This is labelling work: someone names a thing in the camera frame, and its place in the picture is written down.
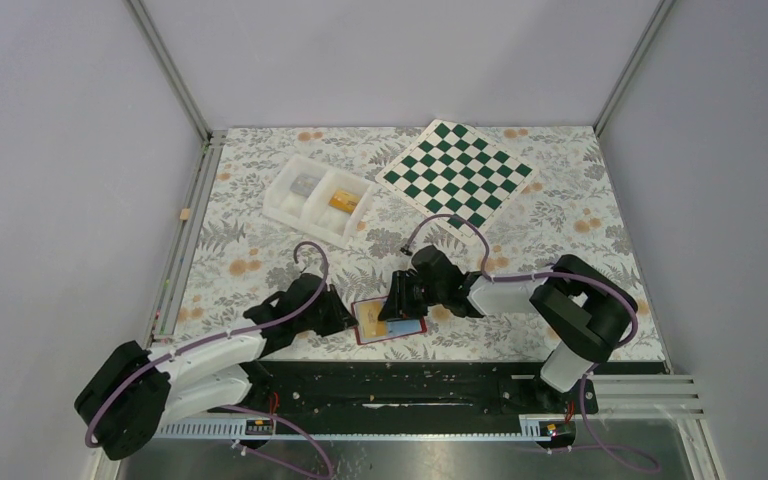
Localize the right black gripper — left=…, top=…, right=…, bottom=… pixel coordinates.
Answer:
left=377, top=270, right=446, bottom=322

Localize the red leather card holder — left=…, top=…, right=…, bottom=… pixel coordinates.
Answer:
left=351, top=297, right=427, bottom=346

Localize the orange card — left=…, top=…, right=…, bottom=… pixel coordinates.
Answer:
left=353, top=298, right=388, bottom=344

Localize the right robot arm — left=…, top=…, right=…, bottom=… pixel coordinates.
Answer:
left=378, top=246, right=638, bottom=412

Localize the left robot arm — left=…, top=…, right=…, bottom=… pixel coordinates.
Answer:
left=74, top=274, right=358, bottom=460

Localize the orange card box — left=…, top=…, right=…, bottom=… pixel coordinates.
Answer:
left=328, top=189, right=363, bottom=214

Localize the green white chessboard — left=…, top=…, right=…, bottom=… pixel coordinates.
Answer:
left=375, top=120, right=538, bottom=245

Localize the white plastic divided tray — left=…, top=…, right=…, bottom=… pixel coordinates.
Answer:
left=262, top=155, right=378, bottom=248

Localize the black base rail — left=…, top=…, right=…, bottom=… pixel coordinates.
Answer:
left=207, top=360, right=599, bottom=436

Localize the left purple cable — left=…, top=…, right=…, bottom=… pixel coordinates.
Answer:
left=84, top=241, right=331, bottom=449

